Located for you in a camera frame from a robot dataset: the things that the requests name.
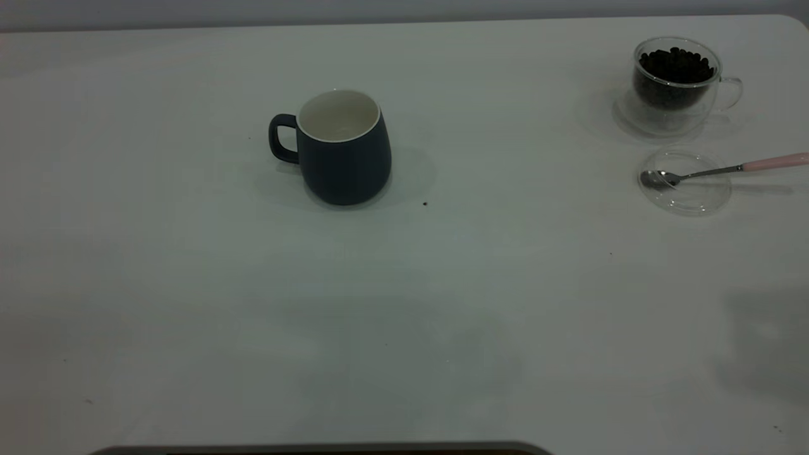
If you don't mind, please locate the dark blue-grey ceramic mug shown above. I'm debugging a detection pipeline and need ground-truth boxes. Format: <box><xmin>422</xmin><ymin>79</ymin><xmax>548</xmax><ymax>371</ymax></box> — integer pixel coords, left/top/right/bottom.
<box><xmin>269</xmin><ymin>89</ymin><xmax>392</xmax><ymax>207</ymax></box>

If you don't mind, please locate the metal spoon with pink handle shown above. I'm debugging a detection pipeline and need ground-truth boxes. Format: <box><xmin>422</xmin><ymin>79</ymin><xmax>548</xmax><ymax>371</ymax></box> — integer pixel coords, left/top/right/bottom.
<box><xmin>640</xmin><ymin>152</ymin><xmax>809</xmax><ymax>191</ymax></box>

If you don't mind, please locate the clear double-wall glass cup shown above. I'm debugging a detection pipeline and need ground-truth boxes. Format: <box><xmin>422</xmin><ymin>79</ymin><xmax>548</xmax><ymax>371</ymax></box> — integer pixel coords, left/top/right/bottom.
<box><xmin>616</xmin><ymin>37</ymin><xmax>744</xmax><ymax>137</ymax></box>

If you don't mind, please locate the clear round glass lid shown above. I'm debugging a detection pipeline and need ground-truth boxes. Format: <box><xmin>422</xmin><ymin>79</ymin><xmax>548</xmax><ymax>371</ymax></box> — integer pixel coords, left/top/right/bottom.
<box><xmin>637</xmin><ymin>147</ymin><xmax>733</xmax><ymax>217</ymax></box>

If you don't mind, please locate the pile of coffee beans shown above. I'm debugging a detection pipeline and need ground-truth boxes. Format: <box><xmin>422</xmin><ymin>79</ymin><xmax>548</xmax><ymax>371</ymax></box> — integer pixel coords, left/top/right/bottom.
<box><xmin>634</xmin><ymin>47</ymin><xmax>716</xmax><ymax>111</ymax></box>

